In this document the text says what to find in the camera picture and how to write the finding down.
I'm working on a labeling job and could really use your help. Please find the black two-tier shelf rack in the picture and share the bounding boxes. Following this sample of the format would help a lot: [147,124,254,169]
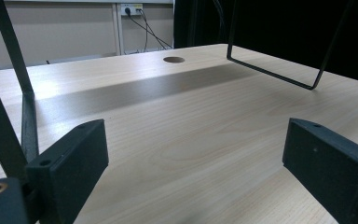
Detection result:
[0,0,353,183]

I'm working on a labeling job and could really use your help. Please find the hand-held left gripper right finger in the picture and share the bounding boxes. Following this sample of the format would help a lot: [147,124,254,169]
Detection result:
[282,117,358,224]

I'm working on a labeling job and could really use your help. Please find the black power cable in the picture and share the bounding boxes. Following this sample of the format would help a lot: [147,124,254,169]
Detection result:
[125,8,173,49]
[136,8,167,53]

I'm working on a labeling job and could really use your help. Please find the white wall power outlet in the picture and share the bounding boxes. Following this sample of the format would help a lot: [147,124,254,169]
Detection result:
[120,3,144,17]

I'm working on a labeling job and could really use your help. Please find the black metal frame stand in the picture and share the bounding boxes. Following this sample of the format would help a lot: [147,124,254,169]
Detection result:
[172,0,358,86]

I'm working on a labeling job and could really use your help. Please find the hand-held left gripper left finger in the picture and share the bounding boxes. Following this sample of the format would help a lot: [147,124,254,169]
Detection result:
[25,119,110,224]

